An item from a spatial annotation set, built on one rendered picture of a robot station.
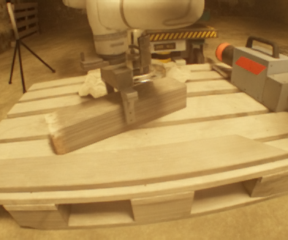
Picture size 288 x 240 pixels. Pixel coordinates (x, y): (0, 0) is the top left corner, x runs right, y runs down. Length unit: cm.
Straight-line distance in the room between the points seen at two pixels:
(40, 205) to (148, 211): 26
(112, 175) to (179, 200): 17
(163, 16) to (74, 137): 38
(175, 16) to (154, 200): 40
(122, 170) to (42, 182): 19
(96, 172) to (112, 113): 18
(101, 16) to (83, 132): 30
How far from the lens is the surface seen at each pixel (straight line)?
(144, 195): 48
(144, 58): 88
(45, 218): 59
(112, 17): 51
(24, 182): 55
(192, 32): 125
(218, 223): 60
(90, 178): 49
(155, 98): 64
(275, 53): 84
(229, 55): 100
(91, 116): 57
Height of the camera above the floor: 51
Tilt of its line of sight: 32 degrees down
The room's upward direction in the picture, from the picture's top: 5 degrees counter-clockwise
